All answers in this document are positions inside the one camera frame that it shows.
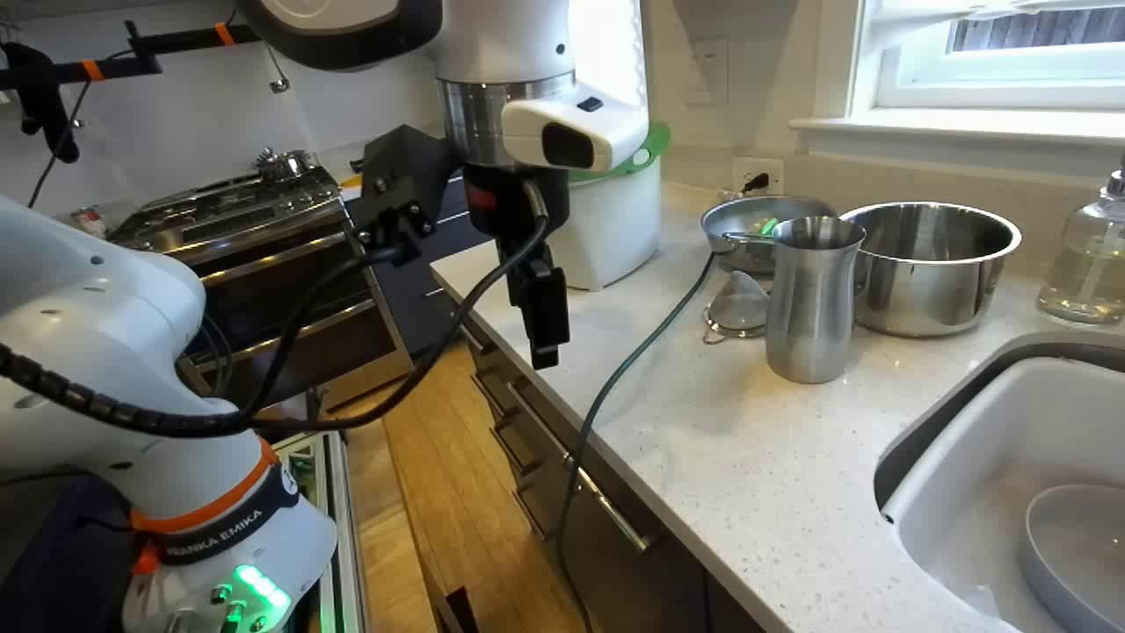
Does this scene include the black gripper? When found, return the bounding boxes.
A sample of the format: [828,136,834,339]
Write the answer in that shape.
[462,162,577,374]

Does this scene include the white bin with green lid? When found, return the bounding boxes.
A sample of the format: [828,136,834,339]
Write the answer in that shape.
[548,115,680,295]

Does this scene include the metal mesh strainer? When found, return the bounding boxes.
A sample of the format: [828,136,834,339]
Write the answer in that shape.
[701,270,775,347]

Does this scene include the small stainless steel bowl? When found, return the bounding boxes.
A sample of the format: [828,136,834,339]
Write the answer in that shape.
[701,193,841,282]

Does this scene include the dark counter base cabinet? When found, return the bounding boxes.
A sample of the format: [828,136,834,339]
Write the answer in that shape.
[444,292,768,633]

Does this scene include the tall stainless steel pitcher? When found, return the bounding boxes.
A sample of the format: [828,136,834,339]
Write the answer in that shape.
[765,211,871,386]

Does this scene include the stainless steel oven range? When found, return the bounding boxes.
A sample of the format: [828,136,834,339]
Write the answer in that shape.
[101,149,414,433]

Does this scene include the metal kettle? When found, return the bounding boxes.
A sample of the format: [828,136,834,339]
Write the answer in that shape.
[255,145,318,189]

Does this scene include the large stainless steel bowl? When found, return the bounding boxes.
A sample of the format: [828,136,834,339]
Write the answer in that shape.
[841,197,1027,340]

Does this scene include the small red white item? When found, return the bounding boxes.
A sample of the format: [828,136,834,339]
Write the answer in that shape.
[66,204,114,239]

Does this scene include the white plastic sink tub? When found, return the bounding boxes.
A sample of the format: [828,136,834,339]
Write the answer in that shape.
[879,350,1125,633]

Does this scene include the white framed window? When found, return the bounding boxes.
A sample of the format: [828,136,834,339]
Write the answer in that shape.
[788,0,1125,179]

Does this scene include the black robot stand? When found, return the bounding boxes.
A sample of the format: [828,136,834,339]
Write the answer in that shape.
[0,469,139,633]

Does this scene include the black bar with orange tape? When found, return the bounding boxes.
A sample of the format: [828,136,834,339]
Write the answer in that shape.
[0,13,269,169]

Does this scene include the clear glass soap bottle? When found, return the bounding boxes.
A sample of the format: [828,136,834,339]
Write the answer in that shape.
[1037,162,1125,327]

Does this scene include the grey bowl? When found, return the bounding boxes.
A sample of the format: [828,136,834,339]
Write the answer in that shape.
[1018,483,1125,633]

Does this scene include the dark green cable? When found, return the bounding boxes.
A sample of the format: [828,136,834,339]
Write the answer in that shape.
[548,250,720,633]

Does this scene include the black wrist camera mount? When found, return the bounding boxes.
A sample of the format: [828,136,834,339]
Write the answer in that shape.
[350,120,465,257]

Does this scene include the white wall outlet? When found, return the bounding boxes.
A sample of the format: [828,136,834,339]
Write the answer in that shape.
[729,156,788,204]

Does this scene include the metal frame rail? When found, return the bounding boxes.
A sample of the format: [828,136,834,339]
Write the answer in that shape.
[275,425,370,633]

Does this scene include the metal wall hook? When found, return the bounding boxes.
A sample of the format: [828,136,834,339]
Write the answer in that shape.
[265,47,295,97]

